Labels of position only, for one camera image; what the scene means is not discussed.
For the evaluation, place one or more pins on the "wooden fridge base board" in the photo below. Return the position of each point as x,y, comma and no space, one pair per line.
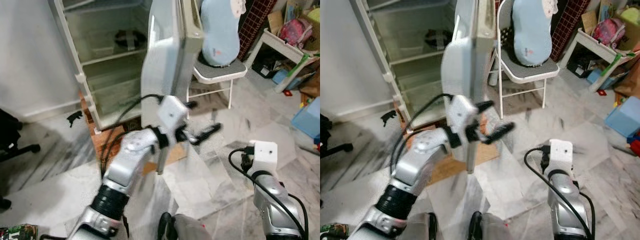
107,142
445,172

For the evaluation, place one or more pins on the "small black floor object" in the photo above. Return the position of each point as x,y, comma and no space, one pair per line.
75,117
389,117

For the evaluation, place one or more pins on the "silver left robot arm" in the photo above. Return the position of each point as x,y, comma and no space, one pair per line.
420,155
125,160

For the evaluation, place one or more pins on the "green printed package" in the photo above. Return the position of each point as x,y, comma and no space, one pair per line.
334,234
17,234

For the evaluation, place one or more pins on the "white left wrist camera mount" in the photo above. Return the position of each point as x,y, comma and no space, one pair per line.
461,112
172,112

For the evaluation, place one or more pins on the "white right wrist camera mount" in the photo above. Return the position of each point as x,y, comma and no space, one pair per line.
264,156
561,155

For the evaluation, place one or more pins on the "silver right robot leg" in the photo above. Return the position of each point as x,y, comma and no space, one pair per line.
495,230
192,230

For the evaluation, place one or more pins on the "yellow green bag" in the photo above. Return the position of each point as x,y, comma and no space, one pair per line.
631,30
315,25

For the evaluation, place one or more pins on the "grey fridge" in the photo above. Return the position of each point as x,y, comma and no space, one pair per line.
410,75
100,75

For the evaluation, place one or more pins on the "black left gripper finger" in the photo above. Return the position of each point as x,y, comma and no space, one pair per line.
191,105
500,132
485,105
207,134

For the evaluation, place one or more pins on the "white shelf rack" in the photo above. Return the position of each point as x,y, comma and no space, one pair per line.
272,37
587,40

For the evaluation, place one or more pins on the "pink backpack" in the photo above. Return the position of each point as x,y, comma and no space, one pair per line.
607,32
295,32

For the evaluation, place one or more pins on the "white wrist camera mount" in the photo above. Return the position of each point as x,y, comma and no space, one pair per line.
461,112
172,112
264,156
561,155

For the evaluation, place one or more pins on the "white folding chair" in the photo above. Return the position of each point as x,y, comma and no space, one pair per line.
220,74
530,74

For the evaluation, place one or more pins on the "black office chair base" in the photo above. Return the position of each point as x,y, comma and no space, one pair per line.
10,130
327,135

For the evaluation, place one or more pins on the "silver fridge door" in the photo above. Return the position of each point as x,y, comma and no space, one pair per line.
465,55
167,55

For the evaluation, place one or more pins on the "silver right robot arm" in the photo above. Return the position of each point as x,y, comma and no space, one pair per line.
270,200
562,195

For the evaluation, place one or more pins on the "blue box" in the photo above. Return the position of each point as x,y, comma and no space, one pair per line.
622,117
307,120

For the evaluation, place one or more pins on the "black item inside fridge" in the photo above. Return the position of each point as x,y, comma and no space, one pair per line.
130,40
439,39

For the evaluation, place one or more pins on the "red grid panel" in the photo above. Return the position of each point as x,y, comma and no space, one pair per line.
255,25
570,20

